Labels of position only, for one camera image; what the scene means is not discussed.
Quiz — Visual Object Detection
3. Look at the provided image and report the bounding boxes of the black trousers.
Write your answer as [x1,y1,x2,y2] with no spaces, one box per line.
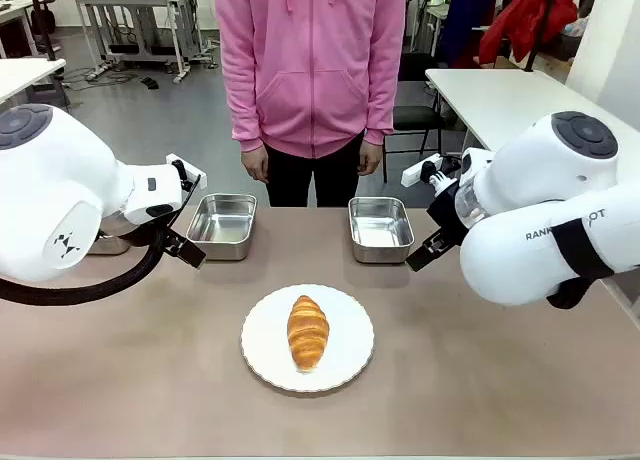
[263,129,366,209]

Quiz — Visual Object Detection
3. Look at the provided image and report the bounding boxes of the dark blue garment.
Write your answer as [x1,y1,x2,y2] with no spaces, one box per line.
[438,0,503,67]

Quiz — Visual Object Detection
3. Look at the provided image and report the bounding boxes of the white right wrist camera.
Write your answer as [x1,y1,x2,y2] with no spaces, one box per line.
[400,154,444,189]

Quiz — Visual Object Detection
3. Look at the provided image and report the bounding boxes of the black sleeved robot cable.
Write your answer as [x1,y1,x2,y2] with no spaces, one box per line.
[0,173,203,307]

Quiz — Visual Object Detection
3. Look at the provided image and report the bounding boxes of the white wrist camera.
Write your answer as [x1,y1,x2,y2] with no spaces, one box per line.
[400,154,444,189]
[165,152,208,190]

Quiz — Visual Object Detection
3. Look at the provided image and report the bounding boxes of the white side desk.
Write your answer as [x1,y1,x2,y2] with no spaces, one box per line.
[424,67,640,154]

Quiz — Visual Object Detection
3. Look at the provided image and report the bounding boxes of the red jacket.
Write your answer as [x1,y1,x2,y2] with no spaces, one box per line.
[478,0,580,67]

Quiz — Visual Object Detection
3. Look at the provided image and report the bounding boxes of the golden croissant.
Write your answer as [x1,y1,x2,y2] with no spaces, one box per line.
[286,294,331,373]

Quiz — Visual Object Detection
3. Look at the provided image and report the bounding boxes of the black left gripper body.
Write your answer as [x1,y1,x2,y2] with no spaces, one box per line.
[128,214,174,249]

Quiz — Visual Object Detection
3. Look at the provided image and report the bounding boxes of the pink zip hoodie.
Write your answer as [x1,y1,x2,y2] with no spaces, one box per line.
[214,0,409,160]

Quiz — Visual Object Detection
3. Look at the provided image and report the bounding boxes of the person's left hand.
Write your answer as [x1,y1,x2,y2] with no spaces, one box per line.
[356,141,385,178]

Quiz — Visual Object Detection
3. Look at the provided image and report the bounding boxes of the black office chair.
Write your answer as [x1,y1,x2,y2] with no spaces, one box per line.
[382,52,454,184]

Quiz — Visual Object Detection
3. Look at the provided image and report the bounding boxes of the black stand pole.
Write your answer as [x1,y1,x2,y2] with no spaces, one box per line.
[526,0,560,74]

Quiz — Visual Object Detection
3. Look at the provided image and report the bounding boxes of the person's right hand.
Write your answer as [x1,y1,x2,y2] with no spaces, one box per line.
[240,146,272,184]

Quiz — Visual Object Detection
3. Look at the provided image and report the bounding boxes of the rectangular steel container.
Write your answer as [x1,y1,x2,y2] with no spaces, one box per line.
[185,192,259,262]
[347,195,416,265]
[85,228,132,257]

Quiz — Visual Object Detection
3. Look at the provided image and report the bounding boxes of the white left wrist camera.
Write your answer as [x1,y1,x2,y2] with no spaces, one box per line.
[165,152,208,190]

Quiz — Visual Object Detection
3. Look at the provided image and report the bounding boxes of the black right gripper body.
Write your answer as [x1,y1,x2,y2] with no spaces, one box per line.
[424,178,471,247]

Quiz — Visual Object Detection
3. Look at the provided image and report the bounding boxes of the white lab workbench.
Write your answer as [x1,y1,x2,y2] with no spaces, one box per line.
[73,0,204,85]

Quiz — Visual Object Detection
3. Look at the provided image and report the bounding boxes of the white scalloped plate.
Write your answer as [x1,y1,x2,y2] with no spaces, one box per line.
[240,284,376,394]

